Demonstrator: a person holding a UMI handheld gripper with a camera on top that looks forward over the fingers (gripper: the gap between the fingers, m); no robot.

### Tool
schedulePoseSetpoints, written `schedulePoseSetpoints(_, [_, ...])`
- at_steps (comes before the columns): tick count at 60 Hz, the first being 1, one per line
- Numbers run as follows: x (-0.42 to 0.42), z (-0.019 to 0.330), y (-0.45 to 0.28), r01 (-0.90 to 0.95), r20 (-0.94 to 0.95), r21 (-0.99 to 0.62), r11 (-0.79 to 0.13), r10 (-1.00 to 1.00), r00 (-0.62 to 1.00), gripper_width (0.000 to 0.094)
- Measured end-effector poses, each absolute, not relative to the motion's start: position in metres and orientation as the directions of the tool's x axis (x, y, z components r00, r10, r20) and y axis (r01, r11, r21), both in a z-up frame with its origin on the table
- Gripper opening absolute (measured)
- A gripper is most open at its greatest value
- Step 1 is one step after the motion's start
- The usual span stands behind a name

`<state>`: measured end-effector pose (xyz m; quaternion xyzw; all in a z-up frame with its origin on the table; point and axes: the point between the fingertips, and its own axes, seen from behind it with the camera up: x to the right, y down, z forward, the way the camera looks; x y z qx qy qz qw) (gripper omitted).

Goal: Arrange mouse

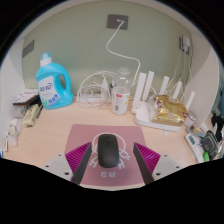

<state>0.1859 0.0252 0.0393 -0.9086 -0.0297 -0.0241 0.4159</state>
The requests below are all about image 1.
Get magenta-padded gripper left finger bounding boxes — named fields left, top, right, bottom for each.
left=43, top=142, right=93, bottom=186

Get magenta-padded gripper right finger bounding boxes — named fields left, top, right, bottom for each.
left=132, top=142, right=184, bottom=186

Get black computer mouse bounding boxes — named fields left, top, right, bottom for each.
left=96, top=133, right=120, bottom=169

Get pink printed mouse pad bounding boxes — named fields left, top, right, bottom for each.
left=63, top=124, right=148, bottom=188

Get white remote control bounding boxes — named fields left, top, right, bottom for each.
left=184, top=132, right=205, bottom=164

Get small green bottle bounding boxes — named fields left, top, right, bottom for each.
left=202, top=151, right=211, bottom=163

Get black zip pouch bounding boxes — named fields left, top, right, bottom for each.
left=200, top=130, right=219, bottom=162

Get small round jar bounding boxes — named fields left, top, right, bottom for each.
left=184, top=110, right=198, bottom=133

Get white router with antennas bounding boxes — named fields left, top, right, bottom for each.
left=131, top=70, right=197, bottom=133

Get gold foil bag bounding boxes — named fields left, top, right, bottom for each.
left=152, top=94, right=188, bottom=126

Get white plastic packets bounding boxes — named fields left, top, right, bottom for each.
left=5, top=117, right=22, bottom=148

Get black bag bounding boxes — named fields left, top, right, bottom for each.
left=210, top=113, right=224, bottom=141

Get white power strip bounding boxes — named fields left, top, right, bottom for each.
left=77, top=93, right=111, bottom=105

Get blue detergent bottle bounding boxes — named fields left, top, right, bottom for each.
left=34, top=51, right=75, bottom=110

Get stack of printed booklets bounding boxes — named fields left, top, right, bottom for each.
left=12, top=88, right=40, bottom=107

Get clear plastic bottle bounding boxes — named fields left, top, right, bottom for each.
left=110, top=67, right=132, bottom=116

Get white desk shelf unit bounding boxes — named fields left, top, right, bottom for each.
left=0, top=19, right=224, bottom=151

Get coiled white cable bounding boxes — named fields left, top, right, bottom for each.
left=75, top=70, right=120, bottom=110

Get thin white charger cable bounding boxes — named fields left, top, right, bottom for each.
left=165, top=49, right=194, bottom=99

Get small grey wall plate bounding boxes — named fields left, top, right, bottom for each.
left=21, top=39, right=36, bottom=59

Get white wall charger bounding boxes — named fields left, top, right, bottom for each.
left=179, top=34, right=192, bottom=53

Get white cable from socket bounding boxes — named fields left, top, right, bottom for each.
left=105, top=20, right=142, bottom=84

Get grey wall socket plate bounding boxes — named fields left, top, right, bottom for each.
left=106, top=13, right=129, bottom=31

